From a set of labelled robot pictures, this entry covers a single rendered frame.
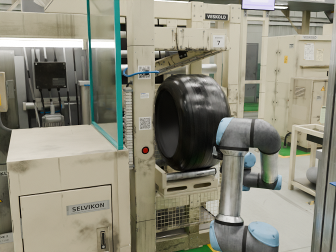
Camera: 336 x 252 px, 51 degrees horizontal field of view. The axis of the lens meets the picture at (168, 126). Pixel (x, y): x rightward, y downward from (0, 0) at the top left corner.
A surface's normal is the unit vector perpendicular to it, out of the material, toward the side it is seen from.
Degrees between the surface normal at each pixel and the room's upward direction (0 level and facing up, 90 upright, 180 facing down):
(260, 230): 7
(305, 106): 90
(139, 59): 90
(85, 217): 90
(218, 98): 54
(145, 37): 90
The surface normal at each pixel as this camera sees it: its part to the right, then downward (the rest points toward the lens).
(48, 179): 0.37, 0.18
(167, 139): 0.31, -0.40
